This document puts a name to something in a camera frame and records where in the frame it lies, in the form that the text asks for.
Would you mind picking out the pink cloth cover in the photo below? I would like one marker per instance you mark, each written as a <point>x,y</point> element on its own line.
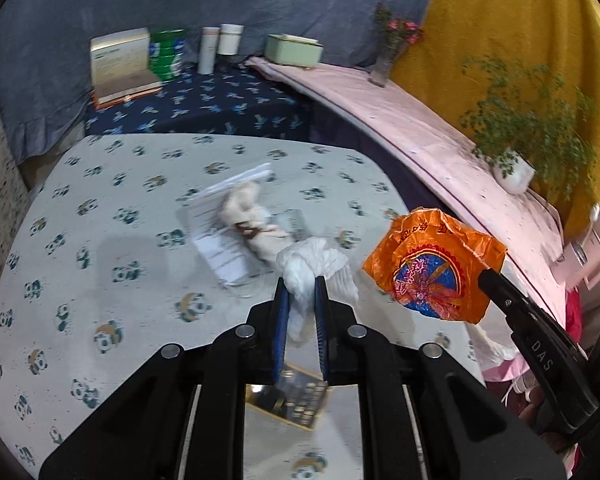
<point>405,110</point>

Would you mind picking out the pale green tissue box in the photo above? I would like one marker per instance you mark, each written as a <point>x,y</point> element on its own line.
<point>292,52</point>

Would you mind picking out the person's right hand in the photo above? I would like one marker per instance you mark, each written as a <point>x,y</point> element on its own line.
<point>529,412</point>

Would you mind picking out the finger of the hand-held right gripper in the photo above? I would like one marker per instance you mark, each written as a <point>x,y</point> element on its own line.
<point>505,300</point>

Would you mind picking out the white jar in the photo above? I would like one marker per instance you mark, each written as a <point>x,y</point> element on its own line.
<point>230,40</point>

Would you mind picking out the dark blue printed cloth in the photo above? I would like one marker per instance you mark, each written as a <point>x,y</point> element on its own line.
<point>205,105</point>

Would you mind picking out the slim white bottle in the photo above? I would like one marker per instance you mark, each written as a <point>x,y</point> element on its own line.
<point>207,50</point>

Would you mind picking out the green can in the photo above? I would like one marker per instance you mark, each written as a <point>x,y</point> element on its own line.
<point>167,55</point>

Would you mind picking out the panda print tablecloth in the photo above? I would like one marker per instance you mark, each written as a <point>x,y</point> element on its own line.
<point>105,210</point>

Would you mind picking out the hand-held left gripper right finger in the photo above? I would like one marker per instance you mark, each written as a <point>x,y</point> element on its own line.
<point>321,330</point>

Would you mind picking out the yellow cloth backdrop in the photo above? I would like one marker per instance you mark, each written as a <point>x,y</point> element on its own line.
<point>505,10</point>

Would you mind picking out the small clear plastic wrapper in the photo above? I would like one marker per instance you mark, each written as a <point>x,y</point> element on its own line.
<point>294,220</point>

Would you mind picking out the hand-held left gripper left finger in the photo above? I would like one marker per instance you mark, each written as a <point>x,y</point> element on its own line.
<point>281,327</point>

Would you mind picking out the white paper towel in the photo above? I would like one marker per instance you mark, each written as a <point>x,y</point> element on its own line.
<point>305,260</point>

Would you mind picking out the glass vase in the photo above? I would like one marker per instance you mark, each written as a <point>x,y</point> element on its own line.
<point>382,67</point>

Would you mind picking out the cream cardboard box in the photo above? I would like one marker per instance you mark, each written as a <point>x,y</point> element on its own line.
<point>120,60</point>

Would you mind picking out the white plant pot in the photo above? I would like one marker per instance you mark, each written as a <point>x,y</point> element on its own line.
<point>517,172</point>

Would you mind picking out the orange plastic bag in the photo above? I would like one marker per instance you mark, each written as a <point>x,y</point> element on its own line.
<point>430,270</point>

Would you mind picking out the red cloth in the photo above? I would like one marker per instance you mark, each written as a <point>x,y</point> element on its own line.
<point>574,312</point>

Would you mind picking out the blue-grey cloth backdrop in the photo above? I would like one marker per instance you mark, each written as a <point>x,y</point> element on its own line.
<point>130,0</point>

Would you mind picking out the beige stuffed toy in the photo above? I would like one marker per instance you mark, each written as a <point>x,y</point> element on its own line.
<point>240,205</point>

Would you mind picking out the green leafy plant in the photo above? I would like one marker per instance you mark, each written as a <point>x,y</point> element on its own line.
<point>520,115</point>

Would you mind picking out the clear plastic package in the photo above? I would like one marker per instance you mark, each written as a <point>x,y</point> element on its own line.
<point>215,245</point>

